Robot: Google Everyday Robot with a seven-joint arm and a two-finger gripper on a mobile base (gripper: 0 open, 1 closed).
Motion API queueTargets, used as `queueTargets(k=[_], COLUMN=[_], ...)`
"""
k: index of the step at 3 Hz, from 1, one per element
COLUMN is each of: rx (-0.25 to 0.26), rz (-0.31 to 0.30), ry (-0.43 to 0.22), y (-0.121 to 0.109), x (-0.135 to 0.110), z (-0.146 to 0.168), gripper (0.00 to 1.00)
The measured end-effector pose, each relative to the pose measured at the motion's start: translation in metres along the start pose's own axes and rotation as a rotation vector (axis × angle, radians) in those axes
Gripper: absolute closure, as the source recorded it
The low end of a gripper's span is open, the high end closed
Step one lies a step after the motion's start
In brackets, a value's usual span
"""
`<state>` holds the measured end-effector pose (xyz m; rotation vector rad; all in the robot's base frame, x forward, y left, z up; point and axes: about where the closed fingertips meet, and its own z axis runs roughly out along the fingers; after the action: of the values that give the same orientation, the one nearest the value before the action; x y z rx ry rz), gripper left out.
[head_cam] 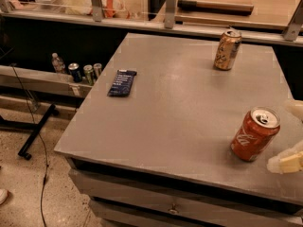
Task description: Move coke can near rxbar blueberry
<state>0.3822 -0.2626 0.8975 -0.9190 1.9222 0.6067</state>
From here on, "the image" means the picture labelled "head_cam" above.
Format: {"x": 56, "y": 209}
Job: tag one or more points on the metal drawer handle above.
{"x": 173, "y": 210}

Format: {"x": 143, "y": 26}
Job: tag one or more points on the grey metal bracket middle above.
{"x": 170, "y": 13}

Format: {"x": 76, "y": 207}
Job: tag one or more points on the black floor stand leg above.
{"x": 34, "y": 129}

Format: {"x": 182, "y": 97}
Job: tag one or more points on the grey cabinet drawer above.
{"x": 120, "y": 202}

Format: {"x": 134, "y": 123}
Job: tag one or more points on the grey metal bracket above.
{"x": 292, "y": 30}
{"x": 97, "y": 10}
{"x": 170, "y": 13}

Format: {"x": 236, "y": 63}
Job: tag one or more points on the blue soda can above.
{"x": 74, "y": 70}

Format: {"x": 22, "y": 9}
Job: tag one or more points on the grey metal bracket right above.
{"x": 292, "y": 30}

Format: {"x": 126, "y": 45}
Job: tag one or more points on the grey metal bracket left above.
{"x": 97, "y": 10}

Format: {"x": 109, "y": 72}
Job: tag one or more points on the gold beverage can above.
{"x": 227, "y": 49}

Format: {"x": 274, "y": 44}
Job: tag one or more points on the green soda can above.
{"x": 89, "y": 73}

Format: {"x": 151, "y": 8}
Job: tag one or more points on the white shoe tip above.
{"x": 3, "y": 195}

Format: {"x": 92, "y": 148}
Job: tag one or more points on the clear water bottle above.
{"x": 58, "y": 63}

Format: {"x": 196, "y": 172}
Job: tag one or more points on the blue rxbar blueberry wrapper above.
{"x": 122, "y": 83}

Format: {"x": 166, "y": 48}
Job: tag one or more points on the red coke can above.
{"x": 259, "y": 127}

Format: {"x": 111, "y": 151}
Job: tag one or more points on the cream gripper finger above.
{"x": 287, "y": 161}
{"x": 294, "y": 107}

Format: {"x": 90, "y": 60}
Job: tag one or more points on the orange white snack bag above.
{"x": 115, "y": 9}

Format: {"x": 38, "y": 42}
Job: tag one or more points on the silver soda can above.
{"x": 97, "y": 69}

